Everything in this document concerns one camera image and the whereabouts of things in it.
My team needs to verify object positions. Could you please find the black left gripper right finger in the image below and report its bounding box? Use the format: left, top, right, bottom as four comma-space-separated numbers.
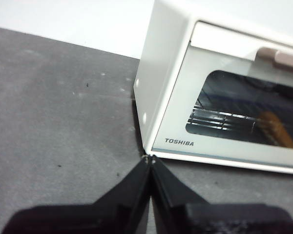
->
150, 156, 293, 234

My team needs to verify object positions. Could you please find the beige oven door handle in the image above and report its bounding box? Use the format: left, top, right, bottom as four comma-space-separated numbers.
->
255, 47, 293, 71

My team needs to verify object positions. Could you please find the white Toshiba toaster oven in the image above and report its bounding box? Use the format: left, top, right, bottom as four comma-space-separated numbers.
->
133, 0, 293, 176

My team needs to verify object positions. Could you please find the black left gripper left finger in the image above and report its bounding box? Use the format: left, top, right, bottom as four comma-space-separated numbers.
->
1, 155, 151, 234

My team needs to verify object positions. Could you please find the metal wire oven rack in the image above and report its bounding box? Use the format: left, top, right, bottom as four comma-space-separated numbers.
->
187, 107, 259, 134

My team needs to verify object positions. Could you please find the glass oven door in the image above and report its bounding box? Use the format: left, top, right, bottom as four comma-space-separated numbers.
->
150, 20, 293, 169

